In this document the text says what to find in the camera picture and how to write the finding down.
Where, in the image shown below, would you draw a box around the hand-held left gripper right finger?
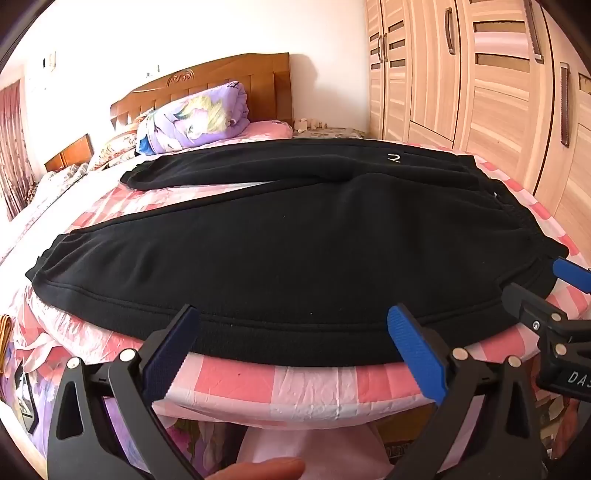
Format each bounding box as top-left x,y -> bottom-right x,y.
387,303 -> 546,480

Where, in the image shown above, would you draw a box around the dark red curtain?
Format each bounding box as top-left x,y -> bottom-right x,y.
0,78 -> 37,223

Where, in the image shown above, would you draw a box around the pink checked bed sheet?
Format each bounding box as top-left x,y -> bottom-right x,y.
0,150 -> 591,437

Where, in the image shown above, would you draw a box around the pink pillow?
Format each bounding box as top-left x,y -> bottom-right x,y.
230,119 -> 294,142

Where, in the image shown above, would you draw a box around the wooden bed headboard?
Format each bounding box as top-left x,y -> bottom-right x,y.
110,52 -> 294,136

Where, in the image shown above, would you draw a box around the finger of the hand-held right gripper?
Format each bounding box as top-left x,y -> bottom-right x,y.
553,257 -> 591,296
502,282 -> 591,344

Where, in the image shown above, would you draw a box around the floral bedspread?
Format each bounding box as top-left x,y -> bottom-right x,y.
0,131 -> 144,264

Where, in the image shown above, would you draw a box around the black pants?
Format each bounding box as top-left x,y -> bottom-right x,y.
25,137 -> 561,367

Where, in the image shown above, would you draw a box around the floral cloth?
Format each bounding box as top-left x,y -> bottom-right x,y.
294,126 -> 368,141

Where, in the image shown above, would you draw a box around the light wooden wardrobe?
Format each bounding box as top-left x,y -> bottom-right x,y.
365,0 -> 591,259

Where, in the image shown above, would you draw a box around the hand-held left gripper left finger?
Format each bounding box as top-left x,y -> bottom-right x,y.
47,304 -> 204,480

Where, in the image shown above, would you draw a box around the folded purple printed quilt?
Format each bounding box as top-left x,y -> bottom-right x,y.
136,80 -> 250,155

